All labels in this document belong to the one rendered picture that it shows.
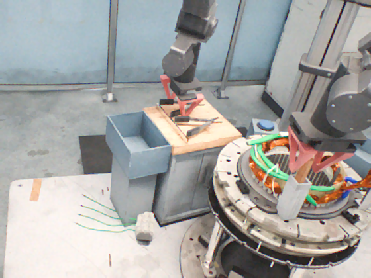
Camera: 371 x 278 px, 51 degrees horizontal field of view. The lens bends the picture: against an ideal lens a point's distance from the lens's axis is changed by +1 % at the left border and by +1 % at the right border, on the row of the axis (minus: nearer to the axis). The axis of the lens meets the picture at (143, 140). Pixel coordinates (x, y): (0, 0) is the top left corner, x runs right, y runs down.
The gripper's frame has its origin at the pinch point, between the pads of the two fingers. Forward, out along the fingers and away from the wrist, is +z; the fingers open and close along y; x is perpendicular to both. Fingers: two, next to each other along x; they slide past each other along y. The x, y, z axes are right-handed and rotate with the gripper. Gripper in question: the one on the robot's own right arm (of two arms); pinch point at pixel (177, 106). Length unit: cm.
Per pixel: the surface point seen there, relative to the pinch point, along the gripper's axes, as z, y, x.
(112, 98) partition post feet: 122, -175, 48
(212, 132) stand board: 1.5, 11.1, 4.8
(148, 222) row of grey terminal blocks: 25.3, 15.6, -13.0
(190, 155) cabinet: 5.4, 13.6, -2.4
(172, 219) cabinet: 27.3, 15.6, -5.2
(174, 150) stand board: 1.6, 14.2, -7.8
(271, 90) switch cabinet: 110, -135, 176
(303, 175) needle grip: -14.2, 41.9, 0.7
